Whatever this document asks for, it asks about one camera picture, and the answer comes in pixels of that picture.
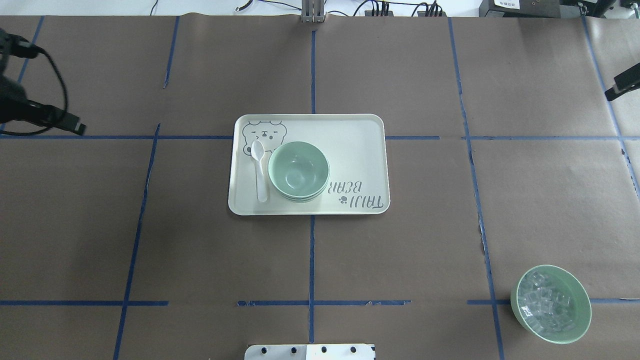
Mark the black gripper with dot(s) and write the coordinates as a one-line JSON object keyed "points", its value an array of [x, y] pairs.
{"points": [[11, 100]]}

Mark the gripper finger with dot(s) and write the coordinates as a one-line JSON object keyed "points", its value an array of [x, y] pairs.
{"points": [[625, 82]]}

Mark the black computer box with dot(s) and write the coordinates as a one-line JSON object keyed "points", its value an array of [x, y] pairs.
{"points": [[519, 9]]}

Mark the white plastic spoon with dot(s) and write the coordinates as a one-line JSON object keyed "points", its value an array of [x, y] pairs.
{"points": [[258, 153]]}

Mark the green bowl with ice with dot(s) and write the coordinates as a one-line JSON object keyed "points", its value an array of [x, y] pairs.
{"points": [[552, 304]]}

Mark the black power strip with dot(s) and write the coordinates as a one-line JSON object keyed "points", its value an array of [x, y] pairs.
{"points": [[394, 8]]}

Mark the green bowl on tray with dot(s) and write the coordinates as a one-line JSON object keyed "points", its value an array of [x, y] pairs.
{"points": [[301, 199]]}

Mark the cream bear tray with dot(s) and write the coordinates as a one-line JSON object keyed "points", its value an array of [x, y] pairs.
{"points": [[355, 147]]}

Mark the aluminium frame post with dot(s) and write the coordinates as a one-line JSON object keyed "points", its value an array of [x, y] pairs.
{"points": [[313, 11]]}

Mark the white camera mast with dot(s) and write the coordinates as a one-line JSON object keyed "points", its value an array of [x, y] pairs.
{"points": [[331, 351]]}

